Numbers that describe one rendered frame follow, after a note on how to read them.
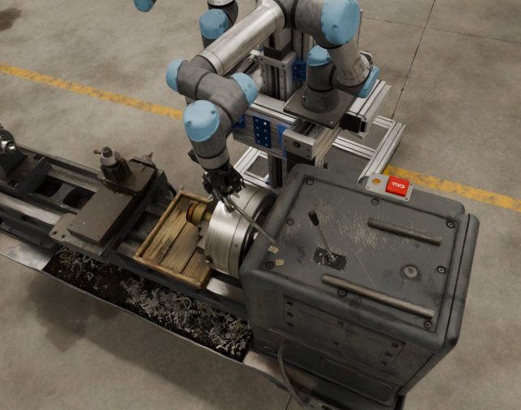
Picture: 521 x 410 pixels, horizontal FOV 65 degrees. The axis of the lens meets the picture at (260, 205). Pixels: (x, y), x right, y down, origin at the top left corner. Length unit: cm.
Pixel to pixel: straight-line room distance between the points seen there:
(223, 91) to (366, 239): 58
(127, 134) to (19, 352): 174
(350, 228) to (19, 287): 227
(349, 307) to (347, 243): 19
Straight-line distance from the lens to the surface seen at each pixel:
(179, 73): 100
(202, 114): 86
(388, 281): 115
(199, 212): 144
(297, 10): 118
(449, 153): 329
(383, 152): 285
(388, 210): 127
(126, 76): 412
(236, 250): 127
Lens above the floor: 227
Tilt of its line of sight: 54 degrees down
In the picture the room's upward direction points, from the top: 6 degrees counter-clockwise
